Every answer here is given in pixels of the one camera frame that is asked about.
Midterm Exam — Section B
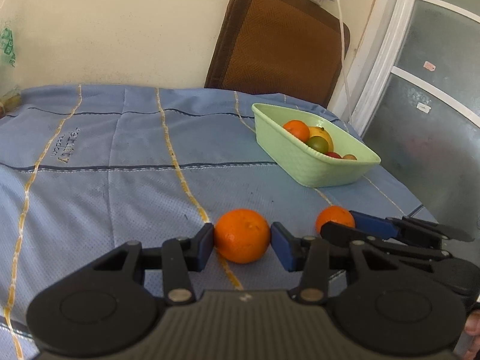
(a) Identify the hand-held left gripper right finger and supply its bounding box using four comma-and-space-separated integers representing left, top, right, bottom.
270, 222, 399, 304

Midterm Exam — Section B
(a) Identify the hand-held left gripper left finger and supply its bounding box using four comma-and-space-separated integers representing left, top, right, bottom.
92, 223, 215, 305

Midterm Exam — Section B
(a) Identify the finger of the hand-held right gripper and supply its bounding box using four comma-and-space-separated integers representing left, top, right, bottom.
320, 221, 454, 262
350, 210, 475, 249

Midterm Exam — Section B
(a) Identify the orange mandarin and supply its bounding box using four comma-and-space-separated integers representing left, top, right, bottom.
316, 206, 356, 234
283, 120, 311, 142
214, 209, 271, 264

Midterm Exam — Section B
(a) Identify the light green plastic basket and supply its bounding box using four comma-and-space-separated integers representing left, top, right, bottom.
251, 103, 382, 188

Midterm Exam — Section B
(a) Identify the green lime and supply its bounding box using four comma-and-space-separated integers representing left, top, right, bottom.
305, 136, 329, 155

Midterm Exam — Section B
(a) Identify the large yellow grapefruit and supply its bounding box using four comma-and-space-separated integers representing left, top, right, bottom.
307, 126, 334, 153

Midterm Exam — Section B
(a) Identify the person's right hand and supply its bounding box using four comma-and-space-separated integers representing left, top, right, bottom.
463, 307, 480, 360

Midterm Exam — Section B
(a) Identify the blue striped tablecloth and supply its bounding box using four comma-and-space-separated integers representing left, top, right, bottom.
0, 84, 440, 360

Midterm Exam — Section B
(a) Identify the white framed glass door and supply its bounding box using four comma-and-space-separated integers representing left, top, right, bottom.
347, 0, 480, 229

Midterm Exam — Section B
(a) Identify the brown chair back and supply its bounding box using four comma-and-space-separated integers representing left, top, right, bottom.
204, 0, 352, 108

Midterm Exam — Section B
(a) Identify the bagged green fruit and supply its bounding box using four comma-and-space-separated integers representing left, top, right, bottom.
0, 89, 22, 118

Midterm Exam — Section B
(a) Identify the clear green print plastic bag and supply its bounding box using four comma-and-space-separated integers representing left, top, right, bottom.
0, 22, 19, 70

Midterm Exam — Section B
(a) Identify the white power cable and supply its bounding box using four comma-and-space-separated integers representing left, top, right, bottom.
335, 0, 355, 122

